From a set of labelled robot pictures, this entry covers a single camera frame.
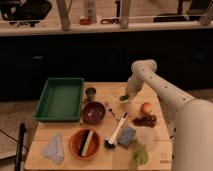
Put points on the black pole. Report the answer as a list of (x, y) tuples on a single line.
[(22, 130)]

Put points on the metal fork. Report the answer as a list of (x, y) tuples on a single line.
[(109, 108)]

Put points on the red object on shelf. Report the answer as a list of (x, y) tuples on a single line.
[(84, 21)]

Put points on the green plastic tray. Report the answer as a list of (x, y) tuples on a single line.
[(60, 100)]

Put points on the green pepper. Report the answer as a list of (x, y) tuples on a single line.
[(124, 98)]

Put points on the clear plastic lid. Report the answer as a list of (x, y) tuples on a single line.
[(146, 137)]

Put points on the red grapes bunch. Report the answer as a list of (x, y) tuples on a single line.
[(145, 120)]

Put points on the light blue cloth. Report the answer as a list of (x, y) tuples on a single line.
[(54, 149)]

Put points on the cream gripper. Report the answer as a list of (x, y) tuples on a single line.
[(131, 92)]

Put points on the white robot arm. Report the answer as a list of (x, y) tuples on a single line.
[(192, 147)]

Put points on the dark red bowl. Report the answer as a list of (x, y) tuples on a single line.
[(93, 113)]

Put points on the small metal cup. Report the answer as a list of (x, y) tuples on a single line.
[(90, 93)]

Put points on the orange plate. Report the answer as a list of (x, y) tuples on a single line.
[(76, 140)]

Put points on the blue sponge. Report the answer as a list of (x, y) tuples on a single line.
[(126, 136)]

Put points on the black office chair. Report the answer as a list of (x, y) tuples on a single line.
[(30, 12)]

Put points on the black and cream block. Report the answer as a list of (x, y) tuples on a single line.
[(85, 143)]

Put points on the black and white brush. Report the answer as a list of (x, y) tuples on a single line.
[(111, 141)]

